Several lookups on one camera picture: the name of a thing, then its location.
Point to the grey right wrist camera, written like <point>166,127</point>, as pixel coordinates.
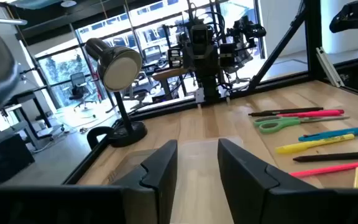
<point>200,37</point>

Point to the black background machine part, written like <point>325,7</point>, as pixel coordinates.
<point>353,17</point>

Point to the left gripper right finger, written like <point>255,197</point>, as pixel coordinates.
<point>244,186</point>

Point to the pink pencil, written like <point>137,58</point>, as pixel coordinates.
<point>334,169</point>

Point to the pink highlighter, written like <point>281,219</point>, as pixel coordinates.
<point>315,113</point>

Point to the black desk lamp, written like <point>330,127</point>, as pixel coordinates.
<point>120,68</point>

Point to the clear plastic supply box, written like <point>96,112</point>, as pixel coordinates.
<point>197,174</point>

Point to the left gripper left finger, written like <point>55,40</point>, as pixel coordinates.
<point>157,186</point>

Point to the black computer box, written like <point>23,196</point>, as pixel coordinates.
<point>5,158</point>

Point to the blue pen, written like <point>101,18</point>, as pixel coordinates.
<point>337,133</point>

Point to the slim black pen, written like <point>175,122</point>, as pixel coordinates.
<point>286,111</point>

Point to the silver aluminium extrusion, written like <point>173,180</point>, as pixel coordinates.
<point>329,67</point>

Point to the black office desk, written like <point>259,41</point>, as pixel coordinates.
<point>40,115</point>

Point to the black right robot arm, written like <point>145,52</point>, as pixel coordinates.
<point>210,87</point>

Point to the black office chair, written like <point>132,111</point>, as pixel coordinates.
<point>79,82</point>

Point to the round wooden table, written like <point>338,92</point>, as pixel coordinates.
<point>169,74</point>

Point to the black marker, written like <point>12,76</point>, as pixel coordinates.
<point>337,156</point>

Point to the black cabinet with labels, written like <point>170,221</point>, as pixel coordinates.
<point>356,77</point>

